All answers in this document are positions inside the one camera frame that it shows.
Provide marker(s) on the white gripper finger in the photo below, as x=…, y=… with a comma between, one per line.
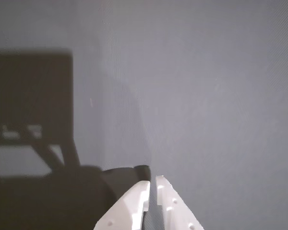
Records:
x=127, y=206
x=175, y=210

